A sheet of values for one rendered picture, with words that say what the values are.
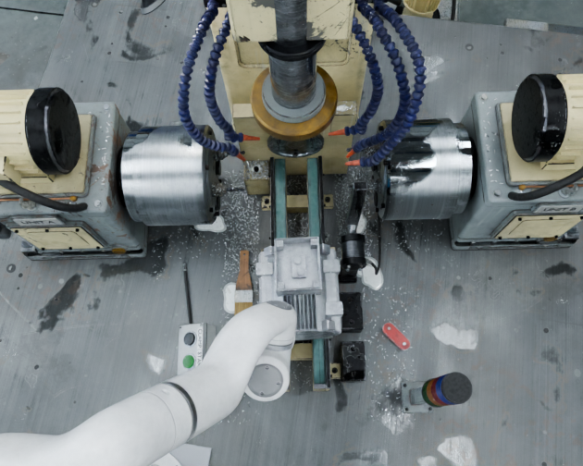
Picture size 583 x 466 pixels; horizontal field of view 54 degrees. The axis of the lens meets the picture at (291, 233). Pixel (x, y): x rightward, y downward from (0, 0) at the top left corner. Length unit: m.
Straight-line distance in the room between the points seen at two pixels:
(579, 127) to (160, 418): 0.96
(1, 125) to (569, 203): 1.22
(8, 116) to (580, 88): 1.15
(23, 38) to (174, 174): 2.02
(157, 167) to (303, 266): 0.41
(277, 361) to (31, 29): 2.59
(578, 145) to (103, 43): 1.45
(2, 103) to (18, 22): 2.04
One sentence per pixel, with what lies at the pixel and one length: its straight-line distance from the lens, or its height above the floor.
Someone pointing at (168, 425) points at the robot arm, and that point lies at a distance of 0.80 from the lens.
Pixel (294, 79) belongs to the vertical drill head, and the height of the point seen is 1.46.
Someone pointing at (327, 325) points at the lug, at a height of 1.09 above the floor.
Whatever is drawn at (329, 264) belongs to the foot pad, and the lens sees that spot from 1.34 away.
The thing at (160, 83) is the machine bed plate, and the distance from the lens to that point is 1.92.
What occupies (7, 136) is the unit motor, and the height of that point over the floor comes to 1.34.
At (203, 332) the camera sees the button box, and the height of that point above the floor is 1.08.
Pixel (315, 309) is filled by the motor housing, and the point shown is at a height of 1.09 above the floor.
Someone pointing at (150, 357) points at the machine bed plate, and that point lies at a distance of 1.63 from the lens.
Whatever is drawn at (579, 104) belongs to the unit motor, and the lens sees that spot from 1.30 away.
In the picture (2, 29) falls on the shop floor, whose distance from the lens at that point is 3.36.
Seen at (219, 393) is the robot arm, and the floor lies 1.50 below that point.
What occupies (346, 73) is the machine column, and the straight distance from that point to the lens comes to 1.48.
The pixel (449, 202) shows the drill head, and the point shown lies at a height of 1.10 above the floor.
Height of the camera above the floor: 2.37
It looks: 72 degrees down
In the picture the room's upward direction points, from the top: 4 degrees counter-clockwise
